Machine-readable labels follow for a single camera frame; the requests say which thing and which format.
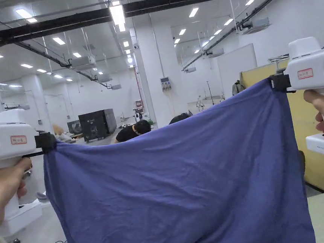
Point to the large black crate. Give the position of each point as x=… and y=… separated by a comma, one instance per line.
x=97, y=125

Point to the grey jacket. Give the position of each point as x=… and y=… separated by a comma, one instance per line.
x=237, y=88

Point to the small white humanoid robot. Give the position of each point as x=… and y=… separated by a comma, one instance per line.
x=199, y=103

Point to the grey wall-mounted box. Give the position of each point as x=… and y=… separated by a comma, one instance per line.
x=166, y=84

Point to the dark blue shirt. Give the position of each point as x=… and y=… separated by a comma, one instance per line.
x=177, y=186

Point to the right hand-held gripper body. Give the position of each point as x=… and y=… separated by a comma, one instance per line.
x=316, y=72

